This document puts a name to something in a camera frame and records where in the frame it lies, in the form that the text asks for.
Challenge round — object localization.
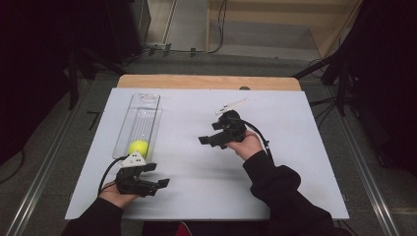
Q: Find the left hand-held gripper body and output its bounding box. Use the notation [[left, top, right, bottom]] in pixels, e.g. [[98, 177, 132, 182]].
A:
[[114, 150, 161, 198]]

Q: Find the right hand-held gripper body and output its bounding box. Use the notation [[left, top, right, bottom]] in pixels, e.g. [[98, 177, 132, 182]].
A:
[[209, 97, 250, 150]]

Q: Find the yellow tennis ball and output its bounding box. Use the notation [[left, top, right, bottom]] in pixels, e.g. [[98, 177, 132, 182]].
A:
[[127, 139, 149, 159]]

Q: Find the clear plastic ball container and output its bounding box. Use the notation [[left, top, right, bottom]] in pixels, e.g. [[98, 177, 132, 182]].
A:
[[112, 92, 163, 163]]

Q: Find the person's left hand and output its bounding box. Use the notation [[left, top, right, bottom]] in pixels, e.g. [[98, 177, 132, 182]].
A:
[[97, 180, 140, 210]]

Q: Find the person's right hand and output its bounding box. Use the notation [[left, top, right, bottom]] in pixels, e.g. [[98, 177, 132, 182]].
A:
[[225, 129, 266, 162]]

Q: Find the white table board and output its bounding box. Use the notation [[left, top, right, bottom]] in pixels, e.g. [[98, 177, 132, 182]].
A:
[[64, 88, 350, 221]]

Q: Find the wooden table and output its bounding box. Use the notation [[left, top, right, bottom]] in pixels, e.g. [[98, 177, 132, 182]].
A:
[[116, 74, 302, 92]]

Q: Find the black tripod stand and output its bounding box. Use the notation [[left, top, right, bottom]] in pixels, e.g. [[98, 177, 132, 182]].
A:
[[65, 45, 130, 111], [292, 53, 349, 116]]

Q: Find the black cabinet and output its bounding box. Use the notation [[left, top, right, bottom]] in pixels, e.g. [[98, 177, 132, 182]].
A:
[[103, 0, 152, 65]]

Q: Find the dark curtain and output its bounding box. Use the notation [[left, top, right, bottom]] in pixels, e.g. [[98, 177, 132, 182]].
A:
[[0, 0, 109, 166], [337, 0, 417, 178]]

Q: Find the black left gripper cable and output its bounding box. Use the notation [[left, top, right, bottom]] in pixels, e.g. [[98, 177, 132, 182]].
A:
[[96, 155, 130, 198]]

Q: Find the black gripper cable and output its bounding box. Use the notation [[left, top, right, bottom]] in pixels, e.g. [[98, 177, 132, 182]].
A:
[[243, 119, 275, 164], [96, 155, 130, 198]]

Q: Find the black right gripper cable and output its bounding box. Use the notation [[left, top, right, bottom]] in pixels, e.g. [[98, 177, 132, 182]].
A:
[[243, 119, 275, 164]]

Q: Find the metal floor rail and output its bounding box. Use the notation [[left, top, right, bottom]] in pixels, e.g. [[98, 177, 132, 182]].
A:
[[5, 78, 93, 236], [324, 86, 401, 236]]

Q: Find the black floor cable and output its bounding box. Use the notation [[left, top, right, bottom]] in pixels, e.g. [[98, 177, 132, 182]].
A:
[[124, 0, 229, 67]]

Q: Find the bundle of black floor cables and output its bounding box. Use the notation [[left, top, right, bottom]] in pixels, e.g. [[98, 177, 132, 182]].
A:
[[308, 94, 339, 129]]

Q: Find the light wooden frame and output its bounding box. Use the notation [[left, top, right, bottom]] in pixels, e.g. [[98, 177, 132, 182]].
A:
[[205, 0, 364, 61]]

